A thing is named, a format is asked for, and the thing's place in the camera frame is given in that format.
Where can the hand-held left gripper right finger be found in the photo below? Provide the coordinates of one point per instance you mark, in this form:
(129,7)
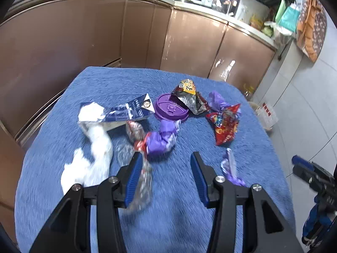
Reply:
(200,179)

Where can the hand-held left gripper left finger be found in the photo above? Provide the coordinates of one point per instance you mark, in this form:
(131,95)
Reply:
(133,179)

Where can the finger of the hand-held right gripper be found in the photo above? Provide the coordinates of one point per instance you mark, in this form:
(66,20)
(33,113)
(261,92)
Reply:
(298,159)
(302,174)

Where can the clear plastic wrapper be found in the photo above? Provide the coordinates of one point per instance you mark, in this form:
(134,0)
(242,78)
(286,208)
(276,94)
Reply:
(144,179)

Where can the purple tissue packet wrapper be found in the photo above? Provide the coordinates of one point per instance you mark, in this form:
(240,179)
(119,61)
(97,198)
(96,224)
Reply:
(160,142)

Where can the blue and white milk carton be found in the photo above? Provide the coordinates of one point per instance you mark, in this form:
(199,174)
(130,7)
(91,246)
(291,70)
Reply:
(131,109)

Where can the person's right hand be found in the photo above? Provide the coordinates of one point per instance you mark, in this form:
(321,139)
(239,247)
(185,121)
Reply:
(316,226)

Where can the small purple wrapper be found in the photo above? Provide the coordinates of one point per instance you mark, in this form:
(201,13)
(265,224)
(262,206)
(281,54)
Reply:
(217,101)
(230,168)

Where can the white crumpled paper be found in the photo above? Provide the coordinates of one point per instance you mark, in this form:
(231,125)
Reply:
(97,150)

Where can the red and clear candy wrapper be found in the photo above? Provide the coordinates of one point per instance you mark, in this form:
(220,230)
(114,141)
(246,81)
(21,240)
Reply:
(134,131)

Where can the blue fluffy towel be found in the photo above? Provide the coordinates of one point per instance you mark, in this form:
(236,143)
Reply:
(171,224)

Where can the red snack packet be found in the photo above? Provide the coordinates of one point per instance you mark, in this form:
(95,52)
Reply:
(223,126)

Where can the purple plastic cup lid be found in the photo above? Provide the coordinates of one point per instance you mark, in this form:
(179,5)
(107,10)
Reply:
(168,108)

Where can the yellow-capped oil bottle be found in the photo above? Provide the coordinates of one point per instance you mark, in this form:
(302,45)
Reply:
(249,92)

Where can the black and orange snack packet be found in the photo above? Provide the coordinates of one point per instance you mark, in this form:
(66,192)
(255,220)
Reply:
(189,95)

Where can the white plastic bag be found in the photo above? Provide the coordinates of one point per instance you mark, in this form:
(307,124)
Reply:
(279,30)

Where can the orange patterned cloth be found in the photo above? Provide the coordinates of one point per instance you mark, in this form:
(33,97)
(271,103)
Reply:
(312,29)

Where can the teal plastic bag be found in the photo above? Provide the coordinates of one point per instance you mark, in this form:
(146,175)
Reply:
(288,18)

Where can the yellow food package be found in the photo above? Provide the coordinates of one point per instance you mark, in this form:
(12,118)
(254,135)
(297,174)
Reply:
(256,22)

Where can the brown kitchen cabinet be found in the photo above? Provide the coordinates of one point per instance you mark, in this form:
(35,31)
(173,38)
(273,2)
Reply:
(79,44)

